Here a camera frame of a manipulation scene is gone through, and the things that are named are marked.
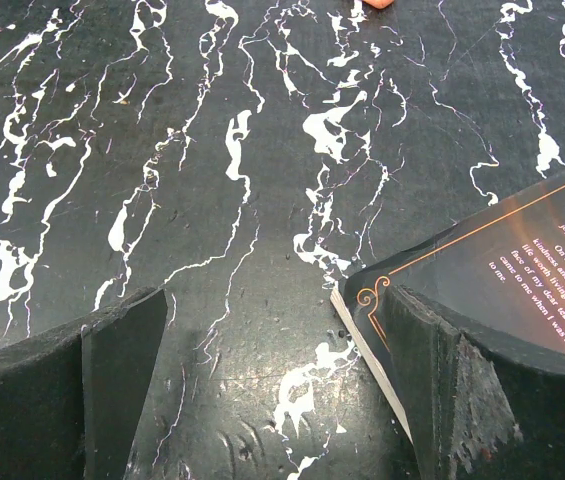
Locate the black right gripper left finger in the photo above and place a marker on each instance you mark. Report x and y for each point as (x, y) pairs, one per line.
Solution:
(72, 396)

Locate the orange and grey marker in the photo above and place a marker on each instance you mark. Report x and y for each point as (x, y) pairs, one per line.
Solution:
(379, 4)

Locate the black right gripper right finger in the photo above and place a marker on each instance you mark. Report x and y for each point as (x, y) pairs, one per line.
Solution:
(480, 403)

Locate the dark paperback book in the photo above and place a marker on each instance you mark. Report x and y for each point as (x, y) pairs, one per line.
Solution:
(501, 269)

